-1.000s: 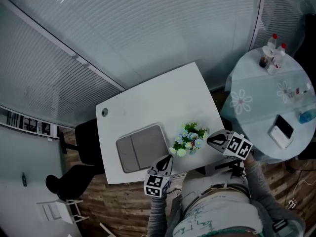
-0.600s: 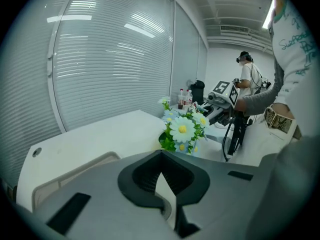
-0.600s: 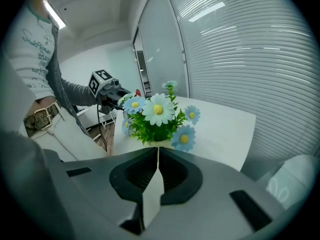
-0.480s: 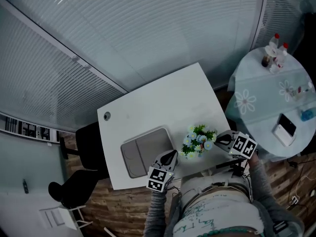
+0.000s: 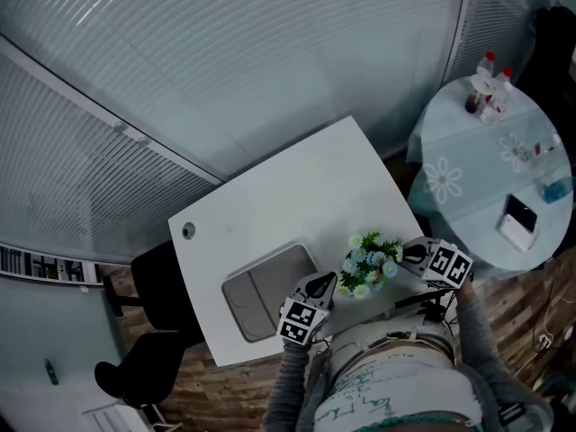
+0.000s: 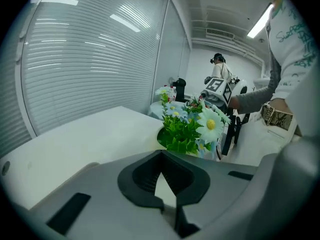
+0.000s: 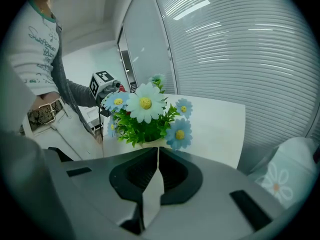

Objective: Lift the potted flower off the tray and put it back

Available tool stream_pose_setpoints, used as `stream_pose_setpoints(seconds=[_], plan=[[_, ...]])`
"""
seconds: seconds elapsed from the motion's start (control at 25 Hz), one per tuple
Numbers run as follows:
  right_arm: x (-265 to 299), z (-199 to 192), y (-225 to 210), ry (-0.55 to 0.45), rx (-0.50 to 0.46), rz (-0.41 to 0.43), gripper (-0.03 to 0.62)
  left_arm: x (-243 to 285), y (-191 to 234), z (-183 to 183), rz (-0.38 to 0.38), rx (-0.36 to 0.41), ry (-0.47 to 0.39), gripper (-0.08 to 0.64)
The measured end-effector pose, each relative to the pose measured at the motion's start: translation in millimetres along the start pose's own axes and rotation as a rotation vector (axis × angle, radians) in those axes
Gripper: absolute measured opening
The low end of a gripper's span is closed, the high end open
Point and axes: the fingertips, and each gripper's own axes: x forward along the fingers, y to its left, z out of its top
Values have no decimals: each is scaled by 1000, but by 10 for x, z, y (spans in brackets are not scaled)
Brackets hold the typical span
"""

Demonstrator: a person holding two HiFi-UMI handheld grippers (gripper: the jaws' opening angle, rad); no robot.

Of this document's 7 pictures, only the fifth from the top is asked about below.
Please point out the clear bottle with red label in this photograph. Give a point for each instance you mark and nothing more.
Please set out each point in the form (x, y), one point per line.
(546, 146)

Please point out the blue plastic bottle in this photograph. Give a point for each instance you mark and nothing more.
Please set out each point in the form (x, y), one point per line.
(555, 191)

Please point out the black office chair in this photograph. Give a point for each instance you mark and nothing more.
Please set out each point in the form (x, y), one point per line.
(157, 295)

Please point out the white table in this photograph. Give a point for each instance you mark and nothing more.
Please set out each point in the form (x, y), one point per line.
(292, 187)

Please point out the black waist-mounted device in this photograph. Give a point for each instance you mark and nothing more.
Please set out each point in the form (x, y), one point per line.
(425, 302)

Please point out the black smartphone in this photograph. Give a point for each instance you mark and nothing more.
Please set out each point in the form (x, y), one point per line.
(521, 212)

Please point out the white blind knob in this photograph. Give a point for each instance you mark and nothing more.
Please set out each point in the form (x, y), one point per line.
(119, 127)
(143, 141)

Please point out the frosted glass door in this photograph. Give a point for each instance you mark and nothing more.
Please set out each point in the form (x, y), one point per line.
(49, 331)

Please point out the grey tray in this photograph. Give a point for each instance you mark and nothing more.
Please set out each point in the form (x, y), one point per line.
(265, 295)

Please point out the person's torso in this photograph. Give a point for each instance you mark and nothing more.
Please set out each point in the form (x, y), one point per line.
(396, 376)

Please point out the small clear glass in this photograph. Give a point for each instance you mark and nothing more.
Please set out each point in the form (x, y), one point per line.
(488, 115)

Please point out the person's left forearm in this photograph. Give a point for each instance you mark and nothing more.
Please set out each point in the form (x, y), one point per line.
(288, 385)

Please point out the white box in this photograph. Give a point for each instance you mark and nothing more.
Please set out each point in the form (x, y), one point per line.
(517, 236)

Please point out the person's right forearm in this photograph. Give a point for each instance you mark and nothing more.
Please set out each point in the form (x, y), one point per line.
(481, 344)

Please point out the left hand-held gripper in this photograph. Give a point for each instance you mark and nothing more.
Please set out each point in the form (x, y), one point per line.
(299, 320)

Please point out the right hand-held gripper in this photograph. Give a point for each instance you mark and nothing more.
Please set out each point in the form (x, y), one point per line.
(447, 263)

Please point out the clear bottle with red cap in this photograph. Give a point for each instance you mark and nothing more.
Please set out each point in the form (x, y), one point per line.
(504, 81)
(487, 65)

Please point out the pale blue floral tablecloth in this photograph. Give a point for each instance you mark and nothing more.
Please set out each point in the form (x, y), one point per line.
(477, 173)

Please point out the snake-print belt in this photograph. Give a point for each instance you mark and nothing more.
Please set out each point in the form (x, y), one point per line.
(436, 342)

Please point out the glass partition with blinds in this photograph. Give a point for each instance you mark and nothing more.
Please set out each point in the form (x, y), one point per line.
(202, 83)

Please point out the glass of dark drink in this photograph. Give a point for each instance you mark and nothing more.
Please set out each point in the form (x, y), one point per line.
(471, 104)

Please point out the blue white flower bouquet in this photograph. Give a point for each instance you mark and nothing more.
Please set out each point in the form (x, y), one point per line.
(366, 263)

